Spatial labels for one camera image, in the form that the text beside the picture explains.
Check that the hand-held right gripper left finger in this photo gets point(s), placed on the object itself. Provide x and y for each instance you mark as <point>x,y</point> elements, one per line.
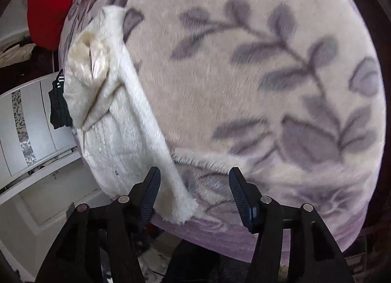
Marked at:
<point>150,193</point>

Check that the red pillow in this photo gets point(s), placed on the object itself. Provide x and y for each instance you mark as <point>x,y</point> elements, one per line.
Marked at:
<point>50,2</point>

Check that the white wardrobe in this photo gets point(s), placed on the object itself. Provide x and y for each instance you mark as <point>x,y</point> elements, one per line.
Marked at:
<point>33,124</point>

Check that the white fluffy sweater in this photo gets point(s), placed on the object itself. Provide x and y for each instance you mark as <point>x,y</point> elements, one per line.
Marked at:
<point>122,124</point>

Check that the floral purple plush blanket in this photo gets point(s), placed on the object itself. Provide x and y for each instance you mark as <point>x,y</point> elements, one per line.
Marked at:
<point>244,87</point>

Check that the cream cloth pile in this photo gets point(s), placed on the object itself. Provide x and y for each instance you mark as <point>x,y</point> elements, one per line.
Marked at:
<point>15,54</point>

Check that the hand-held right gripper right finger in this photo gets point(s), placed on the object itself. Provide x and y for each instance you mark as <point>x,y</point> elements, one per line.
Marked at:
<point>241,197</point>

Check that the black garment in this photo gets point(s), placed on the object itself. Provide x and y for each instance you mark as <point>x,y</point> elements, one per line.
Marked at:
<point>59,103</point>

